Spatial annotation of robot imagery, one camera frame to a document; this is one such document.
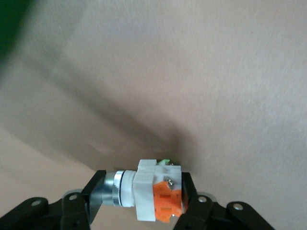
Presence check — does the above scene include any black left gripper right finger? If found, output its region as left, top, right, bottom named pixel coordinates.
left=173, top=172, right=213, bottom=230

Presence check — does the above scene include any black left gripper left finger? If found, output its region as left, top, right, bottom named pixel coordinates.
left=59, top=169, right=108, bottom=230

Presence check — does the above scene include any white pushbutton orange contact block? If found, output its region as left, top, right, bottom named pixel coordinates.
left=100, top=158, right=189, bottom=224

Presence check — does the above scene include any green plastic tray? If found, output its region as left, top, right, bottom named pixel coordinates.
left=0, top=0, right=33, bottom=63

